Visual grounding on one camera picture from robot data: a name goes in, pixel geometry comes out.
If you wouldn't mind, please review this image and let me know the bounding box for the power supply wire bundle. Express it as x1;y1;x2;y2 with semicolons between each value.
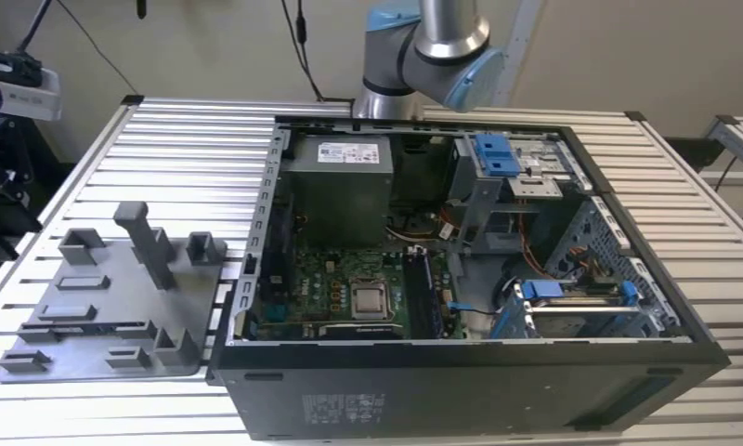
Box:
386;206;457;243

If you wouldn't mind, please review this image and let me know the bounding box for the hard disk in blue carrier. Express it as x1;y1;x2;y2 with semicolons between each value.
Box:
494;280;655;340

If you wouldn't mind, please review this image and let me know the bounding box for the grey power supply unit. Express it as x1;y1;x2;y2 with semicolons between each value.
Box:
279;133;398;248

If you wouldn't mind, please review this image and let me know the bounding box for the silver CPU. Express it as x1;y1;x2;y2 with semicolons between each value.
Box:
353;288;389;320

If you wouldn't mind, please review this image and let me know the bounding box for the blue-tipped black wire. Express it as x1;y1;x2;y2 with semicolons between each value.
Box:
446;300;509;317

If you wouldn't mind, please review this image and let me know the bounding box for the black graphics card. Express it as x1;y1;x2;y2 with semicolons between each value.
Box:
318;321;405;341

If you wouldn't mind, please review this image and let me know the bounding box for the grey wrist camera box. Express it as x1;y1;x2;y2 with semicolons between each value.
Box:
0;68;62;123

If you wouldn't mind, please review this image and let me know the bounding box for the perforated steel disk cage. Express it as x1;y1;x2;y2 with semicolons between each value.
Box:
491;194;683;341

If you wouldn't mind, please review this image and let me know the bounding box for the green motherboard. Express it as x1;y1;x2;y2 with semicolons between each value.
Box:
246;244;467;343

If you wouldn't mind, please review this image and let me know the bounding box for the grey plastic parts rack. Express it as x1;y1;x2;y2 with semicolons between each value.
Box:
0;200;231;385

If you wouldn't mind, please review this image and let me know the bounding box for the black camera cable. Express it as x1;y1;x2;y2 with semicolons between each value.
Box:
15;0;55;59

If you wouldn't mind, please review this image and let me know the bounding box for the black hanging cable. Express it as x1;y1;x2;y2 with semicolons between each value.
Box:
279;0;355;104

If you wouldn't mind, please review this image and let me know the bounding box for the metal CPU socket cover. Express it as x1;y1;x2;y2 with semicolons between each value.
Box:
345;277;394;324

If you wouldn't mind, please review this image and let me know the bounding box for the blue drive latch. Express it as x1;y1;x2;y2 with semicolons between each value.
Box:
471;132;511;157
485;155;521;178

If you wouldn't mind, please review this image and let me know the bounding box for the black PC case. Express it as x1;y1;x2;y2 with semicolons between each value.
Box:
203;112;734;441

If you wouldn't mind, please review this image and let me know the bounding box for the grey metal drive cage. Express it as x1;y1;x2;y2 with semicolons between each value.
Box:
446;132;595;255

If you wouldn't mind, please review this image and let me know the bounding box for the installed RAM stick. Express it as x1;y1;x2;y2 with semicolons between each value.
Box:
417;248;446;338

